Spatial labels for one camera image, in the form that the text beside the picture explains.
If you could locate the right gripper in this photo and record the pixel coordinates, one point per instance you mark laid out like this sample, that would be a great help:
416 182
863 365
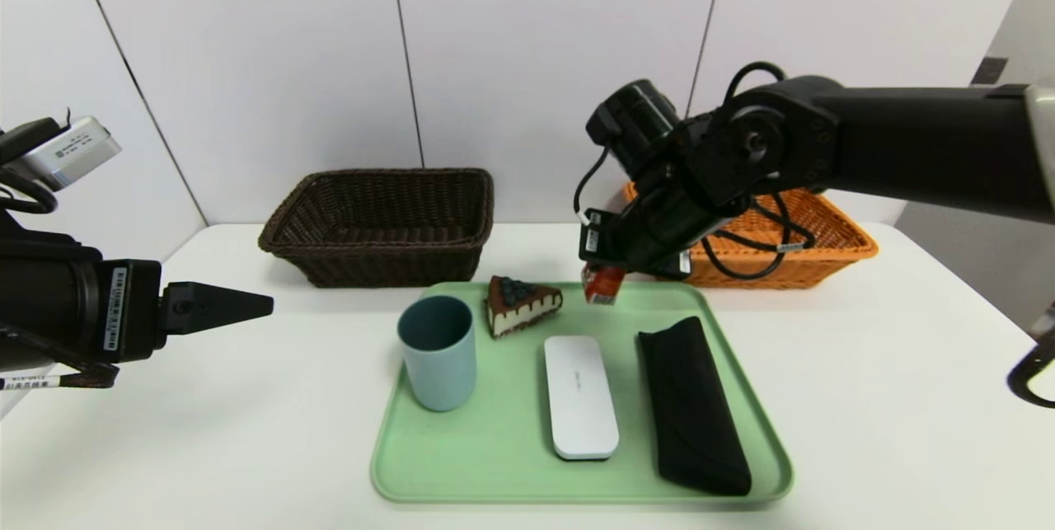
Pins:
595 241

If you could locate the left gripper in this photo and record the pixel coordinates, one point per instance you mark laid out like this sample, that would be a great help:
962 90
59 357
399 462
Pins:
124 309

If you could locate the small red juice carton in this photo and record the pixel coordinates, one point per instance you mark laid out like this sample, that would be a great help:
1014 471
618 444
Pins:
603 287

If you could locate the chocolate blueberry cake slice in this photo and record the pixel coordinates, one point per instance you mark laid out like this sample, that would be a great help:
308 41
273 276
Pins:
519 311

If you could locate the white whiteboard eraser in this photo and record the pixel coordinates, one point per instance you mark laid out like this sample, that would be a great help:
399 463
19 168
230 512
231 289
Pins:
581 398

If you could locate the blue-grey plastic cup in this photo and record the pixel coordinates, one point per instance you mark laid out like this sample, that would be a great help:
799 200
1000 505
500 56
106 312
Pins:
441 373

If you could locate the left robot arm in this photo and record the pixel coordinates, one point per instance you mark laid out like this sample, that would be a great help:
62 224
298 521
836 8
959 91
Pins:
41 299

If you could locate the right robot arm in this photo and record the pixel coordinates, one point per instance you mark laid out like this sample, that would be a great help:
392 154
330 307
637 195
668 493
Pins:
907 143

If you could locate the dark brown wicker basket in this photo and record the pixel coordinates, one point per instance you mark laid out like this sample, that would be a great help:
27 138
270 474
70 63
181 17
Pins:
387 266

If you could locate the orange wicker basket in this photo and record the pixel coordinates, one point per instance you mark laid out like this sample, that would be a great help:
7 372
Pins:
824 266

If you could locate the black glasses pouch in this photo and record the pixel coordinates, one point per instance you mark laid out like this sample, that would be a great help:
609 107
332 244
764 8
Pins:
691 406

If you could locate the light green plastic tray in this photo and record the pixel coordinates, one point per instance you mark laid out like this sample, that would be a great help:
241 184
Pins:
494 447

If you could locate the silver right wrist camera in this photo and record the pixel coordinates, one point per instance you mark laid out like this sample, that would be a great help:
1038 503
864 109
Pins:
684 262

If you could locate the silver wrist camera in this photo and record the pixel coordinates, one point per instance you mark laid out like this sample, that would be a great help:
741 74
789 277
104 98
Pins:
74 152
684 262

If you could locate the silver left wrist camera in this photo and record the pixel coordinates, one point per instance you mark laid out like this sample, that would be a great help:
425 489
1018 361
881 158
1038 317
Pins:
74 152

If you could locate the dark wall bracket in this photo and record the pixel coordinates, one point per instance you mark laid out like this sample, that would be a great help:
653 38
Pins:
989 68

